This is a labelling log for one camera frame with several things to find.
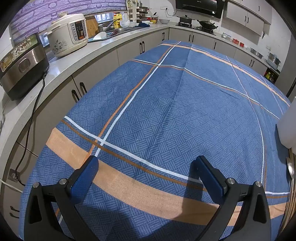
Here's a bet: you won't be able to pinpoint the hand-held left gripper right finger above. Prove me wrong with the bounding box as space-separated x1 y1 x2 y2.
188 155 272 241

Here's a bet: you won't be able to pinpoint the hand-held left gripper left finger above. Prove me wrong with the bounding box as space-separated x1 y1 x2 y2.
24 155 100 241

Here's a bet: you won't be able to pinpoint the metal spoon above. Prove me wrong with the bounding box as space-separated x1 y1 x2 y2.
286 156 296 184

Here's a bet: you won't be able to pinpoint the white two-compartment utensil holder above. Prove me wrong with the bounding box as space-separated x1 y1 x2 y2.
276 93 296 149

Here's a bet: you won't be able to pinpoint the blue plaid tablecloth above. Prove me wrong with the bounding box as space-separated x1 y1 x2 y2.
18 40 291 241

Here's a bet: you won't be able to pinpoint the bottles under counter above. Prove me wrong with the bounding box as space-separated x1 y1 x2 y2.
264 72 277 83

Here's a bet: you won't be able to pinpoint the black steel countertop appliance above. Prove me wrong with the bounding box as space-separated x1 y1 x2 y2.
0 32 50 101

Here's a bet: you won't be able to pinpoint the steel steamer pot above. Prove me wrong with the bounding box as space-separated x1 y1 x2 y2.
266 53 282 70

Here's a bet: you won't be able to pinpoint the steel bowl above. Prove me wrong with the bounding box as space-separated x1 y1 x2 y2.
250 47 264 58

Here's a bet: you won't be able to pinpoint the white floral pressure cooker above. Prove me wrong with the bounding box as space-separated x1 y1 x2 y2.
46 12 89 57

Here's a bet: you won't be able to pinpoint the black gas stove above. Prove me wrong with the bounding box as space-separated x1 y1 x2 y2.
175 22 217 36

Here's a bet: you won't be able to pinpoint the black wok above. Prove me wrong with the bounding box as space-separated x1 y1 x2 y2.
197 20 219 30

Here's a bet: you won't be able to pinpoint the wooden cutting board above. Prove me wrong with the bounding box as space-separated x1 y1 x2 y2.
86 17 99 39

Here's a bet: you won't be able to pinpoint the steel kitchen sink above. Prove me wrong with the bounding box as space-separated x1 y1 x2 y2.
88 25 144 43

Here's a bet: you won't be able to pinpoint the black lidded pot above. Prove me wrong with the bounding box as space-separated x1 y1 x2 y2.
177 15 193 25

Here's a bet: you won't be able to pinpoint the chrome faucet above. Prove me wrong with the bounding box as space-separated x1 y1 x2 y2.
104 19 121 32

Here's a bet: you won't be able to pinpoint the yellow dish soap bottle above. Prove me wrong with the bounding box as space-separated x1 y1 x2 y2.
113 13 122 29

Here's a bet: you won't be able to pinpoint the black range hood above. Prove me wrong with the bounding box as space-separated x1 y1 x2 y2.
175 0 224 19

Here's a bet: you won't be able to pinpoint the purple brick print blind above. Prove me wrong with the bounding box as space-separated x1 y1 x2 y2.
9 0 129 44

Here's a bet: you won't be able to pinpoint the tiered dish rack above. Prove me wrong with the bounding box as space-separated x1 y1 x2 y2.
128 2 149 23

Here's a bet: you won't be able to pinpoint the white cable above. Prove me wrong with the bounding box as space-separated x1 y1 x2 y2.
0 178 23 193

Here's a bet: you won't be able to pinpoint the grey upper wall cabinets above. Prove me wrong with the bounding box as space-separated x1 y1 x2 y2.
225 0 272 44

